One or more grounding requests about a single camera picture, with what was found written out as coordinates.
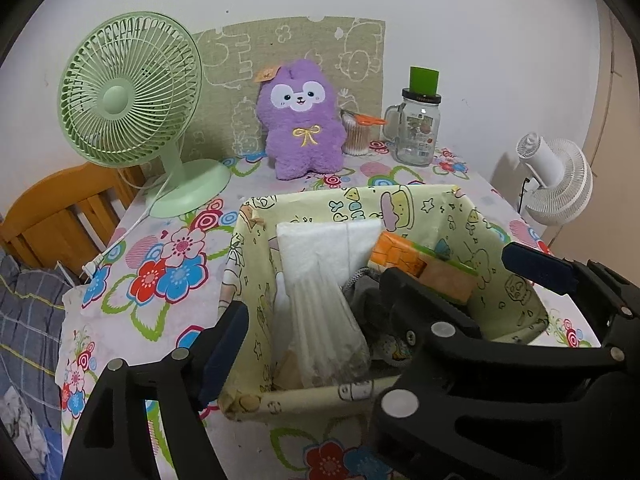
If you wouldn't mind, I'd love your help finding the grey plaid blanket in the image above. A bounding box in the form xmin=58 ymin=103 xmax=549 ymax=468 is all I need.
xmin=0 ymin=247 xmax=68 ymax=480

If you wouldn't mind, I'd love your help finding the yellow cartoon tissue pack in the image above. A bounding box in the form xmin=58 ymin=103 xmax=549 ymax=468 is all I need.
xmin=372 ymin=332 xmax=413 ymax=365

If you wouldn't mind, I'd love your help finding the clear plastic bag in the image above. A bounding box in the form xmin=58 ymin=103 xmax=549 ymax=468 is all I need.
xmin=274 ymin=260 xmax=372 ymax=391

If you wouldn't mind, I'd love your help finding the white fan power cable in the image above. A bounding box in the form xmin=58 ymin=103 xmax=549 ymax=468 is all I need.
xmin=80 ymin=175 xmax=173 ymax=281

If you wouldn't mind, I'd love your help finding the glass jar with handle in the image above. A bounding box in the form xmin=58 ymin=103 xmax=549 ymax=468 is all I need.
xmin=382 ymin=89 xmax=443 ymax=167

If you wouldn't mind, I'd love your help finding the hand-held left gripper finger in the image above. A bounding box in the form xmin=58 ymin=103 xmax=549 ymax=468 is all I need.
xmin=62 ymin=301 xmax=250 ymax=480

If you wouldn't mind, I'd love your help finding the white folded cloth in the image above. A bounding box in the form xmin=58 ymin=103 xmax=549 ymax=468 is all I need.
xmin=276 ymin=220 xmax=383 ymax=286

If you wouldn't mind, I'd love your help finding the green desk fan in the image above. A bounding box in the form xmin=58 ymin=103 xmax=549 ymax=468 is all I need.
xmin=56 ymin=10 xmax=232 ymax=219

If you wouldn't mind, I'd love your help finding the cotton swab container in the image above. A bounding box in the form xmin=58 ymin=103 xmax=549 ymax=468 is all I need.
xmin=341 ymin=110 xmax=372 ymax=156

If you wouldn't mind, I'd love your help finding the purple plush toy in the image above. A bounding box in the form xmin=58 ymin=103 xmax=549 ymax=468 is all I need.
xmin=256 ymin=58 xmax=346 ymax=182

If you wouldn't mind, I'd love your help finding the green tissue pack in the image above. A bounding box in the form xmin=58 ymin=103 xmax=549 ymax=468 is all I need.
xmin=369 ymin=231 xmax=479 ymax=305

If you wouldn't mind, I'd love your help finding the grey fabric pouch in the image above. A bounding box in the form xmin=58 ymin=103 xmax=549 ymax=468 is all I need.
xmin=342 ymin=266 xmax=393 ymax=341

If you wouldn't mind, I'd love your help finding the white crumpled cloth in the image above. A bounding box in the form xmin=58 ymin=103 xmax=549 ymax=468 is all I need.
xmin=0 ymin=385 xmax=51 ymax=461

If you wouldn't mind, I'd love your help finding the beige wardrobe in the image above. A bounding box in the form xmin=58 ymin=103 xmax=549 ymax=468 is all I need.
xmin=582 ymin=0 xmax=640 ymax=281

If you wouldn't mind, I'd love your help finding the green plastic cup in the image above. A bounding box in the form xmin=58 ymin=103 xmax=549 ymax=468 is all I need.
xmin=409 ymin=66 xmax=441 ymax=97

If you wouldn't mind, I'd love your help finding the white standing fan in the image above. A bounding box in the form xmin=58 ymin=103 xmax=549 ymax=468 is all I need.
xmin=515 ymin=132 xmax=594 ymax=226

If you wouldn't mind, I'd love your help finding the yellow cartoon printed box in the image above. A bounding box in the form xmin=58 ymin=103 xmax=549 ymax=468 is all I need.
xmin=218 ymin=184 xmax=550 ymax=423

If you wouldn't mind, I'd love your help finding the floral tablecloth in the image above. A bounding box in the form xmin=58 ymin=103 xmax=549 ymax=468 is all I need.
xmin=55 ymin=147 xmax=601 ymax=480

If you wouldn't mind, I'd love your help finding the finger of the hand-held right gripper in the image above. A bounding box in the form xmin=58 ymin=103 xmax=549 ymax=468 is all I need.
xmin=501 ymin=242 xmax=640 ymax=326
xmin=369 ymin=267 xmax=616 ymax=480

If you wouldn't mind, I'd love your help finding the green cartoon printed board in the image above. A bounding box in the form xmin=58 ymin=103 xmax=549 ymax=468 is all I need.
xmin=192 ymin=16 xmax=386 ymax=158

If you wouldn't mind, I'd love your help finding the black fan cable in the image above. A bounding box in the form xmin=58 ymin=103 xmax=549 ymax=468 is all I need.
xmin=516 ymin=176 xmax=532 ymax=215

